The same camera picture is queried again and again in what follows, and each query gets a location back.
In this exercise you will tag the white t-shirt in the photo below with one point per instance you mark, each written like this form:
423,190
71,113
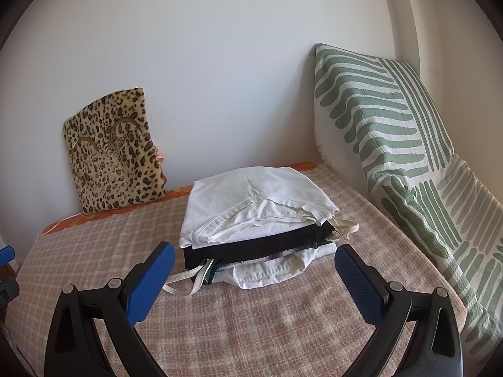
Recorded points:
243,196

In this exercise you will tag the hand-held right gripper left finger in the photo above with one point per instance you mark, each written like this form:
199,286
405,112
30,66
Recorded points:
151,279

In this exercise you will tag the leopard print cushion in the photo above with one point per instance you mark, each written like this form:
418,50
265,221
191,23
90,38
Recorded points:
114,153

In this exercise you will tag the pink plaid blanket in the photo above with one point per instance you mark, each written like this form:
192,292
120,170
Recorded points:
255,322

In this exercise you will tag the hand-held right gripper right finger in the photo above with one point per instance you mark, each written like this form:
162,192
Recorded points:
359,282

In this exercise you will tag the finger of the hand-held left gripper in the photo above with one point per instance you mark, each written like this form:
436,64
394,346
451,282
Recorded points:
5,256
8,292

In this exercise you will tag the green striped white cushion cover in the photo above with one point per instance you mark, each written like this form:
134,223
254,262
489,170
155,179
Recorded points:
385,137

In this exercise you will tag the white folded garment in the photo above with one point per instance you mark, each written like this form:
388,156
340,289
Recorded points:
275,273

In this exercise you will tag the black folded garment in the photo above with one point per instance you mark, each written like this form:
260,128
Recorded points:
251,249

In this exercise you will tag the cream tote bag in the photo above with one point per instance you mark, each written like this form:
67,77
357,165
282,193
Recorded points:
184,284

